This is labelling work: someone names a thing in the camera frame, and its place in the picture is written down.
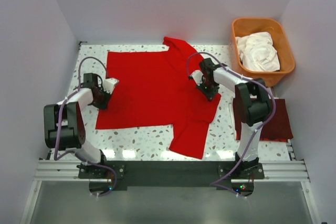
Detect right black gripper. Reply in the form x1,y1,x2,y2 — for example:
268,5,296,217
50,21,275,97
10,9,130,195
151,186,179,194
196,78,220,102

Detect bright red t shirt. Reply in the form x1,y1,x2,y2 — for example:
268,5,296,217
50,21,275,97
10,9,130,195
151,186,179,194
96,37,221,159

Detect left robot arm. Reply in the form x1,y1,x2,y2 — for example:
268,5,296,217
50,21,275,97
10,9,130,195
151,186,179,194
44,73,119,178

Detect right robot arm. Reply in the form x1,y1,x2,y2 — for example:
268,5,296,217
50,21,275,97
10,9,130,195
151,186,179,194
190,58,275,178

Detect white folded t shirt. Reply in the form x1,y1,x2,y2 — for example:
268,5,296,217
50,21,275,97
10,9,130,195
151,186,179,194
228,103,237,140

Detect white crumpled t shirt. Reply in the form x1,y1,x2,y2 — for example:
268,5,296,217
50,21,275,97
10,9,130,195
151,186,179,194
235,31,280,72

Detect orange plastic basket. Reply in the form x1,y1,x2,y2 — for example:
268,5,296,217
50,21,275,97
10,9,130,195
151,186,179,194
228,17,296,87

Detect dark red folded t shirt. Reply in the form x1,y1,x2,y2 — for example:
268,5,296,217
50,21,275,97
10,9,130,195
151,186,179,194
233,98,293,142

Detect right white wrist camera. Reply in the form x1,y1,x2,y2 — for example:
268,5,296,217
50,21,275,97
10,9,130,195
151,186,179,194
188,70,203,85

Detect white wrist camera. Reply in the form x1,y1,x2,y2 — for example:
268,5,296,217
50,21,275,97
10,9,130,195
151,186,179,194
188,70,203,85
102,78,119,94

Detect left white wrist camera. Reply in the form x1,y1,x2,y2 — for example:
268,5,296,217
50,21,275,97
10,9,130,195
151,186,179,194
102,78,119,94

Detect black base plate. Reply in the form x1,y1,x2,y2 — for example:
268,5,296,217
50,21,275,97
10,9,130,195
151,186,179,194
78,159,264,192

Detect aluminium rail frame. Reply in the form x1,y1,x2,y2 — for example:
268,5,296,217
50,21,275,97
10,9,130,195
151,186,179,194
21,140,322,223

